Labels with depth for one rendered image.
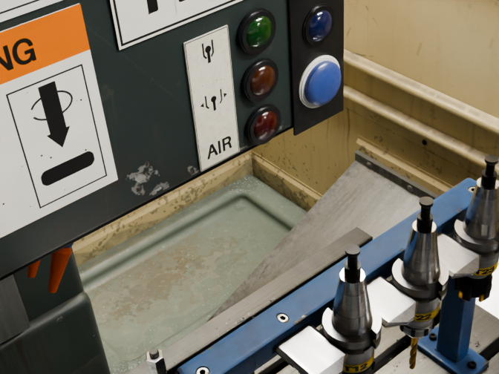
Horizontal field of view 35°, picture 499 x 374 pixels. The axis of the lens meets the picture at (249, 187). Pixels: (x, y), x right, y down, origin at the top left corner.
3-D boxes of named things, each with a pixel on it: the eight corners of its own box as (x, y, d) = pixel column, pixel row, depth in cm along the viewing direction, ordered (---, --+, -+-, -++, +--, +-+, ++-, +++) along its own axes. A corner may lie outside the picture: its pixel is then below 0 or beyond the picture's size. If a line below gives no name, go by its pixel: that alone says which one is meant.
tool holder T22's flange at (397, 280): (425, 262, 94) (427, 246, 92) (457, 294, 89) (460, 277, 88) (381, 280, 92) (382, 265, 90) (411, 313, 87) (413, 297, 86)
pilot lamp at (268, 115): (281, 134, 50) (280, 105, 49) (255, 148, 49) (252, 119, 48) (275, 130, 50) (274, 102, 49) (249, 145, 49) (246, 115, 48)
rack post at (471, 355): (489, 365, 118) (516, 214, 100) (466, 384, 115) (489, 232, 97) (437, 329, 124) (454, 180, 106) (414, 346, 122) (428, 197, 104)
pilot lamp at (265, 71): (279, 91, 48) (278, 59, 47) (252, 105, 47) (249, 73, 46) (272, 87, 48) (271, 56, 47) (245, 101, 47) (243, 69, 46)
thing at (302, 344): (356, 363, 81) (356, 358, 81) (318, 392, 79) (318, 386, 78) (310, 326, 86) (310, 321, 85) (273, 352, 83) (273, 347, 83)
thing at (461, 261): (488, 263, 92) (489, 258, 91) (460, 286, 89) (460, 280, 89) (442, 235, 96) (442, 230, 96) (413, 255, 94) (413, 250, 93)
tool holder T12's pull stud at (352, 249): (353, 266, 81) (353, 241, 78) (364, 275, 79) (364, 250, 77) (340, 274, 80) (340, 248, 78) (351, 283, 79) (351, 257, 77)
